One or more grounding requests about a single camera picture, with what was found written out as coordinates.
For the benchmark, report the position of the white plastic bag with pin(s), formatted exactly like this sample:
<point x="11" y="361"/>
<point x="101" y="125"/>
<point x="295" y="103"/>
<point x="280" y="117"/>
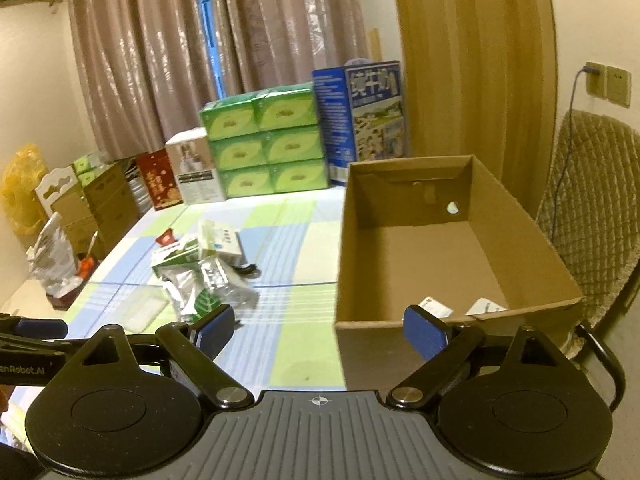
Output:
<point x="50" y="255"/>

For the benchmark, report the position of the small green packs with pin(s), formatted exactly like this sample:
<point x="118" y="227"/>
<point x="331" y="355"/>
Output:
<point x="86" y="166"/>

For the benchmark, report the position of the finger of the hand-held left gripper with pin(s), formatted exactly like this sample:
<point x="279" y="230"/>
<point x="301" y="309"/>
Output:
<point x="30" y="344"/>
<point x="42" y="329"/>

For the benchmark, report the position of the blue milk carton box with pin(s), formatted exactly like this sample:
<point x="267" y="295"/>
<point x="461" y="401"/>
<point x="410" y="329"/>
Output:
<point x="370" y="120"/>

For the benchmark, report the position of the red gift box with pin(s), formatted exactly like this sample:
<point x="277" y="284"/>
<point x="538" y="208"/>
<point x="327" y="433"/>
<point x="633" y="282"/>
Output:
<point x="157" y="180"/>

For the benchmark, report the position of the green white spray box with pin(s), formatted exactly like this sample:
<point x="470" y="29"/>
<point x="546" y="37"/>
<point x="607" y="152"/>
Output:
<point x="172" y="256"/>

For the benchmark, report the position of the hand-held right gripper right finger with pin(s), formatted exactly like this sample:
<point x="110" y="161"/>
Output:
<point x="424" y="332"/>

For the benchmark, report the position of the brown striped wooden panel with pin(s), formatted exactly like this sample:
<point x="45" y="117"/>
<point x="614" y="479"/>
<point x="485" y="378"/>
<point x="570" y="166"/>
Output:
<point x="475" y="60"/>

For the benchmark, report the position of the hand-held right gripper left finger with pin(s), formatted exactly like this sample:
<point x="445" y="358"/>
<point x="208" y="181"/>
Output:
<point x="216" y="329"/>

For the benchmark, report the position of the white product box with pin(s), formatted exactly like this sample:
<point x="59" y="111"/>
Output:
<point x="195" y="170"/>

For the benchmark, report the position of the cardboard box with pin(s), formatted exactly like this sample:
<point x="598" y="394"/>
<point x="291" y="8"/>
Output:
<point x="425" y="245"/>

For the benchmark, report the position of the silver blister pack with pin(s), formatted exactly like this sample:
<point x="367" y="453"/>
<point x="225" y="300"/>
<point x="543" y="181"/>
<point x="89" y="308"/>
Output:
<point x="220" y="280"/>

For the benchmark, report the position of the clear plastic bag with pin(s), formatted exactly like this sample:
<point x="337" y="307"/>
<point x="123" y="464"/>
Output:
<point x="142" y="310"/>

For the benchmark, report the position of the stack of green tissue packs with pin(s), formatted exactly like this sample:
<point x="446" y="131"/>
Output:
<point x="260" y="150"/>

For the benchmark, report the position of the beige wall socket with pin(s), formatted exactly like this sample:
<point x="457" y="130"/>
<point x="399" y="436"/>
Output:
<point x="595" y="82"/>
<point x="619" y="86"/>

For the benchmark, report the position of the desktop with checked tablecloth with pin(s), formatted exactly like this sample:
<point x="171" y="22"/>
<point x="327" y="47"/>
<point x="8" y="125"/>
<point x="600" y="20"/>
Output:
<point x="290" y="240"/>

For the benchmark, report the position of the pink beige curtain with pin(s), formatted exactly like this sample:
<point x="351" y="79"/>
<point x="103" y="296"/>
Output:
<point x="150" y="60"/>

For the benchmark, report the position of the white medicine box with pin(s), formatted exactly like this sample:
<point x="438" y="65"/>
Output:
<point x="218" y="240"/>

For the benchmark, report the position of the chair with quilted cover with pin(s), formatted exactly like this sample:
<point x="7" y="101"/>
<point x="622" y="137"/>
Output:
<point x="590" y="200"/>

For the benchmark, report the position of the yellow plastic bag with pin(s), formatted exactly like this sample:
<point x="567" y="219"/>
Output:
<point x="22" y="190"/>

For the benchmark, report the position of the silver foil packet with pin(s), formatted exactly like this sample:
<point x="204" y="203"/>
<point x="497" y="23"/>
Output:
<point x="179" y="287"/>

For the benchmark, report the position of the red candy packet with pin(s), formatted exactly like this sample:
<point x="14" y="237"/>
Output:
<point x="165" y="236"/>

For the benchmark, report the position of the stacked brown cardboard boxes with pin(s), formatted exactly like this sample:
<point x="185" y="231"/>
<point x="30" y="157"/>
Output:
<point x="105" y="205"/>

